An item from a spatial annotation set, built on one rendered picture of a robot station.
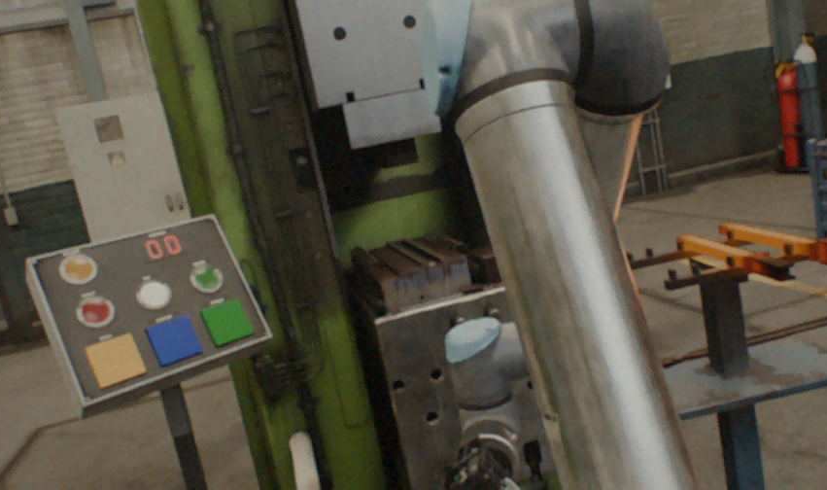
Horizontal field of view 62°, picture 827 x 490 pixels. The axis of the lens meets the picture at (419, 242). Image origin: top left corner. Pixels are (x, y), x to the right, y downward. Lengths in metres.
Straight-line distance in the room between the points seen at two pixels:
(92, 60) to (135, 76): 0.41
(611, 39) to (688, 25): 8.48
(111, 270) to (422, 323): 0.61
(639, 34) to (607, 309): 0.27
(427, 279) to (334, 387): 0.36
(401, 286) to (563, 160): 0.95
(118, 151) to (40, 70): 1.27
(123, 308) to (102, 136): 5.64
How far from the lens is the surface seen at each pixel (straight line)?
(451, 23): 0.64
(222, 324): 1.32
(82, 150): 6.96
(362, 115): 1.47
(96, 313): 1.30
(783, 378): 1.59
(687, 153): 9.05
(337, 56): 1.48
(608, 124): 0.78
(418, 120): 1.50
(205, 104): 1.60
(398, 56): 1.50
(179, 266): 1.36
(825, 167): 5.23
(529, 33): 0.65
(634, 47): 0.71
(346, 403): 1.71
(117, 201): 6.91
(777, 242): 1.58
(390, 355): 1.47
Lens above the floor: 1.28
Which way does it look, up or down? 9 degrees down
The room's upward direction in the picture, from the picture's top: 11 degrees counter-clockwise
